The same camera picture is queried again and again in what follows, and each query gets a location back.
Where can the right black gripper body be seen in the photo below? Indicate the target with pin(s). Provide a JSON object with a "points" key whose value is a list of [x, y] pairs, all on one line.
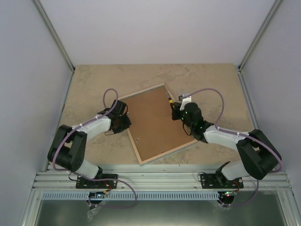
{"points": [[176, 117]]}

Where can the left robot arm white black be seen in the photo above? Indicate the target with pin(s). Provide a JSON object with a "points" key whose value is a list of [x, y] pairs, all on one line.
{"points": [[69, 144]]}

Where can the aluminium corner post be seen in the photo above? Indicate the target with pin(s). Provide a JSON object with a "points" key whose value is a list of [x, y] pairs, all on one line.
{"points": [[263, 28], [47, 22]]}

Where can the yellow handled screwdriver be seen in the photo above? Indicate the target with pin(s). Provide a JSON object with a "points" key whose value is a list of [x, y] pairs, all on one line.
{"points": [[169, 98]]}

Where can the clear plastic bag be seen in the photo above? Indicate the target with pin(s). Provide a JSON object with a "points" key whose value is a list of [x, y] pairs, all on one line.
{"points": [[92, 212]]}

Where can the grey slotted cable duct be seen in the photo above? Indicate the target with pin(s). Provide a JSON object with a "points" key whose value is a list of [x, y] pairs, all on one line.
{"points": [[130, 196]]}

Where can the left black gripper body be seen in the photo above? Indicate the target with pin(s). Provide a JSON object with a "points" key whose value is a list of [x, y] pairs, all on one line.
{"points": [[122, 125]]}

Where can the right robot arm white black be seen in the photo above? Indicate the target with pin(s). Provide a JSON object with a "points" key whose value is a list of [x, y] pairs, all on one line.
{"points": [[258, 156]]}

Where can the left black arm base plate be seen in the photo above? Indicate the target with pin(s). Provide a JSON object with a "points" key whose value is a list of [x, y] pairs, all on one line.
{"points": [[108, 183]]}

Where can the right aluminium corner post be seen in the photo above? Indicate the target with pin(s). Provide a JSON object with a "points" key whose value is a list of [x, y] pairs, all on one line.
{"points": [[263, 28]]}

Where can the left aluminium corner post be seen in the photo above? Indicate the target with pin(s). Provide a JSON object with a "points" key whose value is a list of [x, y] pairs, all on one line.
{"points": [[47, 22]]}

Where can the teal wooden photo frame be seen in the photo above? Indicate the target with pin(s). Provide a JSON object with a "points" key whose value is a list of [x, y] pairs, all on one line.
{"points": [[151, 117]]}

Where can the aluminium rail base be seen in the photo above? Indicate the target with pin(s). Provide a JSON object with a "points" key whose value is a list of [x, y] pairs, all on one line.
{"points": [[149, 177]]}

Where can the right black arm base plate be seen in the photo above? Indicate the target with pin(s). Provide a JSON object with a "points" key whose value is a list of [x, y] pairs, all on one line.
{"points": [[209, 181]]}

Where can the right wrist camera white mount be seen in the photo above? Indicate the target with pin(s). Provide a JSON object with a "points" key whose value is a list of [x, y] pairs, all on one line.
{"points": [[184, 99]]}

